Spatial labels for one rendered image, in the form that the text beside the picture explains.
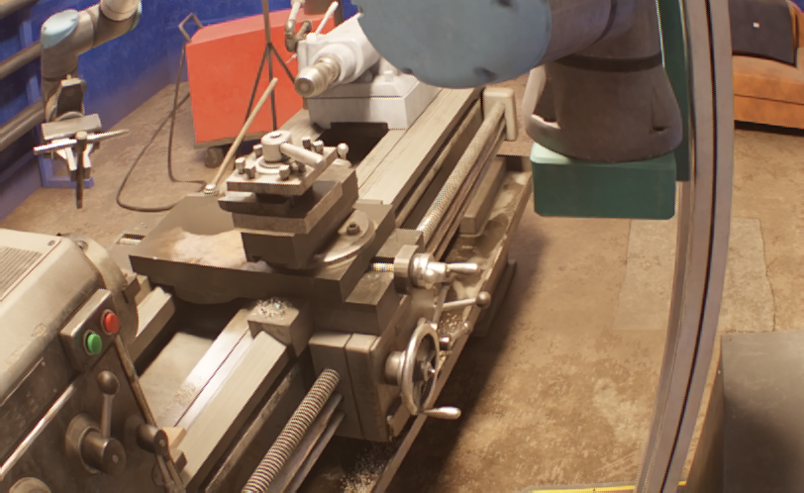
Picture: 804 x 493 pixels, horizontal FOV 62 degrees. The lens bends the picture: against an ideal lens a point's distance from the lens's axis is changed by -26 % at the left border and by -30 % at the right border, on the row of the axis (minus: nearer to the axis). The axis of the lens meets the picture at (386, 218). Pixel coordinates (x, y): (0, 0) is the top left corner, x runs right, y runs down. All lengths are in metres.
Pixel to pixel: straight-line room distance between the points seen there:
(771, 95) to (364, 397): 3.72
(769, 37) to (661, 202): 4.44
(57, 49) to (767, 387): 1.52
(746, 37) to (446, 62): 4.62
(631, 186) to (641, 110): 0.08
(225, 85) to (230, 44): 0.25
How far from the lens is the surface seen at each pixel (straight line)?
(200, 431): 1.53
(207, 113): 4.84
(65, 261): 1.14
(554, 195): 0.82
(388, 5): 0.65
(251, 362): 1.69
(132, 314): 1.47
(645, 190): 0.81
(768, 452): 1.39
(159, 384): 1.89
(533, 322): 3.23
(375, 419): 1.88
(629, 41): 0.79
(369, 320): 1.78
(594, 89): 0.79
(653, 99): 0.82
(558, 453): 2.60
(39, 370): 1.05
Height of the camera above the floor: 1.79
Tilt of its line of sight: 26 degrees down
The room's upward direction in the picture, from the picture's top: 7 degrees counter-clockwise
